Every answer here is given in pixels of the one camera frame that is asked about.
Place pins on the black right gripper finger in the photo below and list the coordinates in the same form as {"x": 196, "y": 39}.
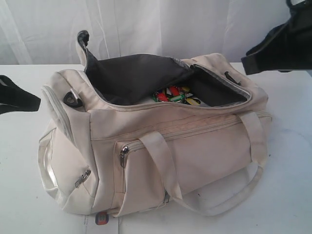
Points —
{"x": 287, "y": 47}

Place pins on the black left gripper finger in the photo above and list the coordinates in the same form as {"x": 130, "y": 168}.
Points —
{"x": 15, "y": 99}

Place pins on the cream fabric duffel bag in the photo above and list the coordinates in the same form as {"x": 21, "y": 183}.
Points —
{"x": 110, "y": 147}

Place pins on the colourful key tag bunch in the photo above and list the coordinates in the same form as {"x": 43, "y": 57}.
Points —
{"x": 177, "y": 94}

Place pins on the colourful sticker on table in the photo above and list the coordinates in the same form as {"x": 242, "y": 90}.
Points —
{"x": 101, "y": 218}

